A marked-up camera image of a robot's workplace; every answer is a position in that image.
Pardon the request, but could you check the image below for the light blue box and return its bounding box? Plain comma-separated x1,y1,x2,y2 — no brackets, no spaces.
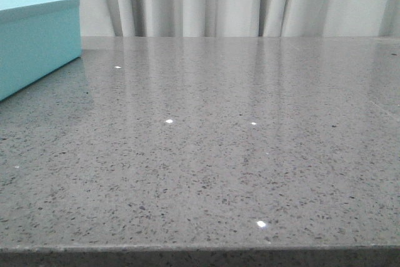
1,0,82,99

